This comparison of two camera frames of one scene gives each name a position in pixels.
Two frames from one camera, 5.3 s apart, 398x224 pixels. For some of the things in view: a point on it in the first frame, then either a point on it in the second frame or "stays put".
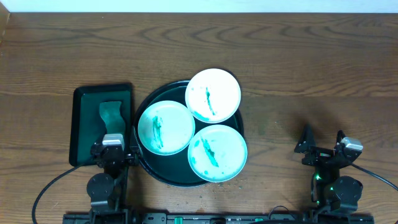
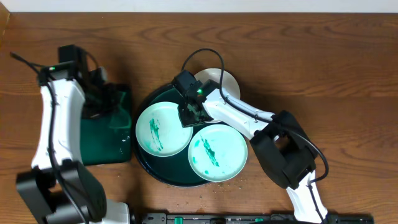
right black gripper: [318, 154] → [186, 121]
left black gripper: [113, 155] → [101, 101]
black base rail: [161, 218] stays put
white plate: [166, 127] stays put
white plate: [217, 153] stays put
